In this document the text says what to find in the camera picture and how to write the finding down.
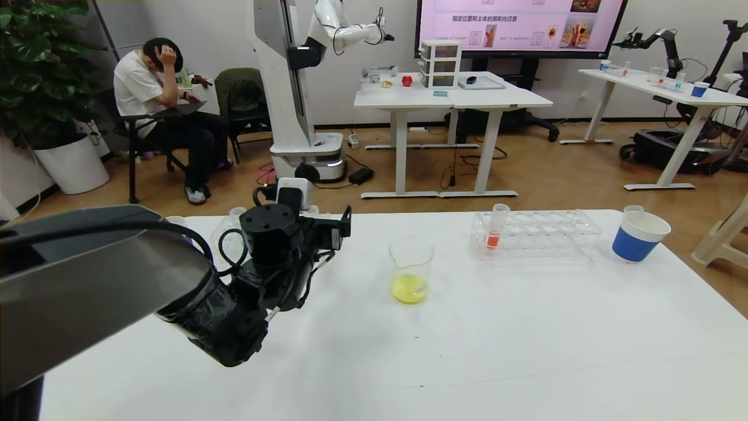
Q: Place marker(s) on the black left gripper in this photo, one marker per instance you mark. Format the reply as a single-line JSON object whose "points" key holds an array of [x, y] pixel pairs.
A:
{"points": [[335, 237]]}

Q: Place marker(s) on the red liquid test tube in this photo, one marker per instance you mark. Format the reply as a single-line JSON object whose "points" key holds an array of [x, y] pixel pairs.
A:
{"points": [[313, 209], [492, 238]]}

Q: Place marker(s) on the yellow pigment test tube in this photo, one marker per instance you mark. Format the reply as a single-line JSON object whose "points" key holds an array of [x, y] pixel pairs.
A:
{"points": [[633, 209]]}

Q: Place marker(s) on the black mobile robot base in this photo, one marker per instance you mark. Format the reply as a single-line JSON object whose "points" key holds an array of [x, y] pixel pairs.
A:
{"points": [[660, 150]]}

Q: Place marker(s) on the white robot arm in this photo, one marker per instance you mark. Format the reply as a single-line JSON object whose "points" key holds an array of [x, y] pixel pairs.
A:
{"points": [[345, 35]]}

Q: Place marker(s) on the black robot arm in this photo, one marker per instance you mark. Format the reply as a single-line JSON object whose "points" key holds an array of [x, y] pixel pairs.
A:
{"points": [[669, 41]]}

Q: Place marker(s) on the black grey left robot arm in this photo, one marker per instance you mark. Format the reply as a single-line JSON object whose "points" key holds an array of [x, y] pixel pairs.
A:
{"points": [[87, 275]]}

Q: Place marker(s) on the blue liquid test tube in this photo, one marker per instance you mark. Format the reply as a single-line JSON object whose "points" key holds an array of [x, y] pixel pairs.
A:
{"points": [[238, 211]]}

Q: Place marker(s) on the clear test tube rack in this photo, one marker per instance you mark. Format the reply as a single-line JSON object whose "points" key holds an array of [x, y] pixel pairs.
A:
{"points": [[225, 240], [537, 234]]}

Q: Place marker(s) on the small glass beaker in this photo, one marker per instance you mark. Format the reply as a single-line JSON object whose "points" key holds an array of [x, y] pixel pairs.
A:
{"points": [[654, 76]]}

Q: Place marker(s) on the black power brick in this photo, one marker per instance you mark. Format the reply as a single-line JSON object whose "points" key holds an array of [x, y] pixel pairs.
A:
{"points": [[361, 175]]}

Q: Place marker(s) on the white power strip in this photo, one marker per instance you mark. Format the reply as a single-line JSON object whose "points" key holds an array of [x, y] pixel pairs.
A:
{"points": [[353, 140]]}

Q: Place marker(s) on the white standing desk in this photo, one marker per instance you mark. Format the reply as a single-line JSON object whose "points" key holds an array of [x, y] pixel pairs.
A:
{"points": [[397, 97], [497, 99]]}

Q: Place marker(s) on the white robot tower base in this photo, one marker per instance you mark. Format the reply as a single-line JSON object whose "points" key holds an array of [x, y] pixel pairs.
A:
{"points": [[280, 88]]}

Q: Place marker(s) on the grey plastic box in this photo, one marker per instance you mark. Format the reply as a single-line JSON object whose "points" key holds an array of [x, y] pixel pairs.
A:
{"points": [[380, 70]]}

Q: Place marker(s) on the blue white paper cup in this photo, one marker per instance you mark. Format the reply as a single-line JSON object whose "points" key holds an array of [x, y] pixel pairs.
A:
{"points": [[634, 245], [175, 220]]}

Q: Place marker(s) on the dark green jacket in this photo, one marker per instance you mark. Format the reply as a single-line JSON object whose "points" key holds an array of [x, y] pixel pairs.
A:
{"points": [[238, 90]]}

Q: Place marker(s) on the dark laptop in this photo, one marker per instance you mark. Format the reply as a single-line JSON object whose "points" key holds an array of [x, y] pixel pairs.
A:
{"points": [[187, 107]]}

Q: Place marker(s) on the white drawer unit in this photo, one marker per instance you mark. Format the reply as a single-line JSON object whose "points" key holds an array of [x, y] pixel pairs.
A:
{"points": [[439, 65]]}

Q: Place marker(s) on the brown toy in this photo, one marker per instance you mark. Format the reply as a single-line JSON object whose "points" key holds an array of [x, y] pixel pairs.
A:
{"points": [[200, 80]]}

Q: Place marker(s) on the grey flat pad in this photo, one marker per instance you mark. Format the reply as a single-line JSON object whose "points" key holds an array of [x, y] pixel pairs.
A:
{"points": [[489, 85]]}

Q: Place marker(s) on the green bottle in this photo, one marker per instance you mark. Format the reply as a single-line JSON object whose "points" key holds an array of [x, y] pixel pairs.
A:
{"points": [[184, 77]]}

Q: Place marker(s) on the black armrest chair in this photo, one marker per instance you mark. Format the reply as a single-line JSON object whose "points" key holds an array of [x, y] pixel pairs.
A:
{"points": [[133, 164]]}

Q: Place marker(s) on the black display stand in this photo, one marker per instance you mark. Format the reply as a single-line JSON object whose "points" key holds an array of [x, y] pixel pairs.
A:
{"points": [[523, 123]]}

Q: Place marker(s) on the seated person white shirt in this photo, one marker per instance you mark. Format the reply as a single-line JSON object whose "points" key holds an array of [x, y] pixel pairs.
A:
{"points": [[137, 88]]}

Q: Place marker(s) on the white plant pot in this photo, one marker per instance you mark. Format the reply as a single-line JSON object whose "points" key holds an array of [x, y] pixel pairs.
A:
{"points": [[71, 165]]}

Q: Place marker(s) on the small rack with tubes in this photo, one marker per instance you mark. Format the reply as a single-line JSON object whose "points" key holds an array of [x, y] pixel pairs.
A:
{"points": [[672, 85], [613, 69]]}

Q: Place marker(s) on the large green plant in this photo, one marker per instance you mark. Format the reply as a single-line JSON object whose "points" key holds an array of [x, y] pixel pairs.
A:
{"points": [[41, 67]]}

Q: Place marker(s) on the long white table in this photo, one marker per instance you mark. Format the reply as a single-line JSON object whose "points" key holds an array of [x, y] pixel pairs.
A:
{"points": [[637, 80]]}

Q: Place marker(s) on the small blue paper cup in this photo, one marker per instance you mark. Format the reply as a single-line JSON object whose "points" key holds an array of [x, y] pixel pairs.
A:
{"points": [[699, 91]]}

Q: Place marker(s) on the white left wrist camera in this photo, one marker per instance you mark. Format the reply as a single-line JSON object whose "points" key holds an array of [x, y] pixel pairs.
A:
{"points": [[294, 193]]}

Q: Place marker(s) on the large wall display screen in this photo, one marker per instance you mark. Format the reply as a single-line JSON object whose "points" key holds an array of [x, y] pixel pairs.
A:
{"points": [[520, 26]]}

